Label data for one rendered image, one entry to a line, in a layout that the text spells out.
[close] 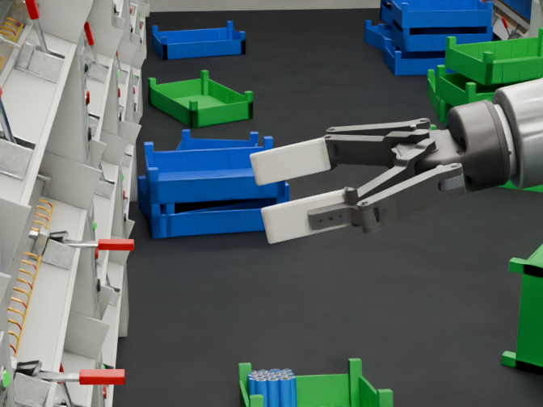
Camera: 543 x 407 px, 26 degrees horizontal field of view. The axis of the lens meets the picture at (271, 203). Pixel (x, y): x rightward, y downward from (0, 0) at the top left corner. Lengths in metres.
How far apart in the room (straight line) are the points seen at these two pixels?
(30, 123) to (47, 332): 0.19
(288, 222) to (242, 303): 1.37
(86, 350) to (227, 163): 1.42
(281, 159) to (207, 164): 1.71
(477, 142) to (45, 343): 0.41
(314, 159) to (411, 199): 0.16
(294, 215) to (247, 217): 1.68
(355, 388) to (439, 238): 0.76
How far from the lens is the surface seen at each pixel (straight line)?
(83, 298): 1.39
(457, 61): 3.05
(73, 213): 1.32
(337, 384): 1.95
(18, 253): 1.12
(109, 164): 2.05
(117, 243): 1.18
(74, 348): 1.41
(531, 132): 0.99
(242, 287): 2.37
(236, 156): 2.78
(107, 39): 2.00
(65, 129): 1.31
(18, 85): 1.08
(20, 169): 0.87
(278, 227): 0.95
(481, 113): 1.00
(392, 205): 0.93
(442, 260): 2.52
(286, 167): 1.07
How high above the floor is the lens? 1.01
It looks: 21 degrees down
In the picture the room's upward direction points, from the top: straight up
